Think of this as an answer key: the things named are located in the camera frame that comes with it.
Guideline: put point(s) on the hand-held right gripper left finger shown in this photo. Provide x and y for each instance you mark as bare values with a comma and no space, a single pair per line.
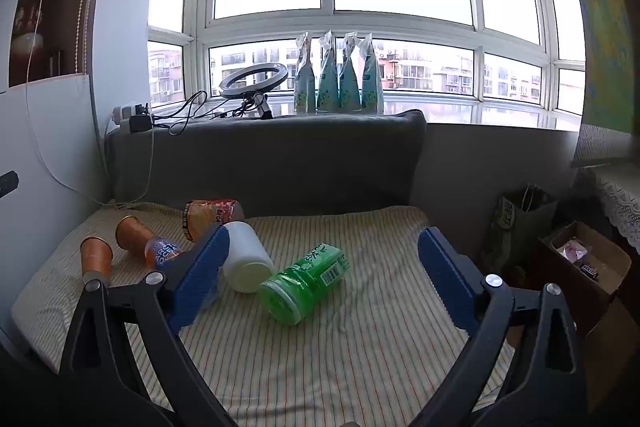
200,274

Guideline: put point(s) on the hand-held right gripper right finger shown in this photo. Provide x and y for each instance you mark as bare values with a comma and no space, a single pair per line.
447,272

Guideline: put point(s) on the yellow green curtain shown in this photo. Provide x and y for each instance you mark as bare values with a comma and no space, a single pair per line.
602,32

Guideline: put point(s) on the black power adapter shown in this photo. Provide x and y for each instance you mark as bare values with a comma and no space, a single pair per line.
139,123

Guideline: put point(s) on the brown cardboard box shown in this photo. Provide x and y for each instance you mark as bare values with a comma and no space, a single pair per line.
590,277

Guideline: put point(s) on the orange bottle with blue label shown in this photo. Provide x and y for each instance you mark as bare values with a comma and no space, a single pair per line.
150,244

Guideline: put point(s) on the white plastic jar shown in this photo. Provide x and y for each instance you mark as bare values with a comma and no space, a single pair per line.
246,259

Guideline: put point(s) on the white power strip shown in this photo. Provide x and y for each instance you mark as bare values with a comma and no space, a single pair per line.
122,113

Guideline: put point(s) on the green plastic can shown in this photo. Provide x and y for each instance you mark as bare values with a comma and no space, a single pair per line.
302,282

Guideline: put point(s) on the green paper bag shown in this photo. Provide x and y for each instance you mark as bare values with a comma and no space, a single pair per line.
520,227

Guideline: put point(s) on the white lace cloth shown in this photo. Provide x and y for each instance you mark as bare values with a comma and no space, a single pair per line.
620,197

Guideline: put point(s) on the green and white refill pouch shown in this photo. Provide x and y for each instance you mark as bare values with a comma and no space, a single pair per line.
349,77
304,79
371,77
327,77

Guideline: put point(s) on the striped bed sheet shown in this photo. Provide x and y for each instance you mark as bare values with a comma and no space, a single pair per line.
320,337

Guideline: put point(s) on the grey sofa backrest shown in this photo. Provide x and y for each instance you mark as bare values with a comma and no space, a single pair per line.
280,162

